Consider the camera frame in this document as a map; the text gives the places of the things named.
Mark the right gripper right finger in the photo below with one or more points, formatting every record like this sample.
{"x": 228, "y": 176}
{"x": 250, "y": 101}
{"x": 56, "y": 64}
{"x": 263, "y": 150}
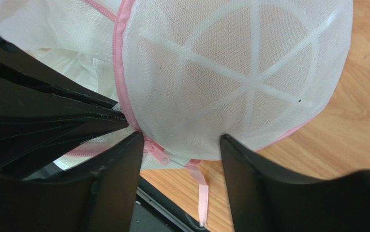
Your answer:
{"x": 266, "y": 197}

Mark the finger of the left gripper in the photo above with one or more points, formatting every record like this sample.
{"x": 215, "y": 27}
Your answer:
{"x": 29, "y": 144}
{"x": 29, "y": 88}

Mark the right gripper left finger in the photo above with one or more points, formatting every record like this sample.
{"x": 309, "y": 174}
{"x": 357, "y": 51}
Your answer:
{"x": 95, "y": 196}

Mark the white bra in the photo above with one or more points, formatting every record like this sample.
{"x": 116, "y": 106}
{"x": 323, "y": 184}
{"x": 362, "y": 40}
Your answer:
{"x": 87, "y": 71}

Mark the white mesh laundry bag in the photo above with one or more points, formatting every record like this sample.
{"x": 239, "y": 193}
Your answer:
{"x": 188, "y": 71}

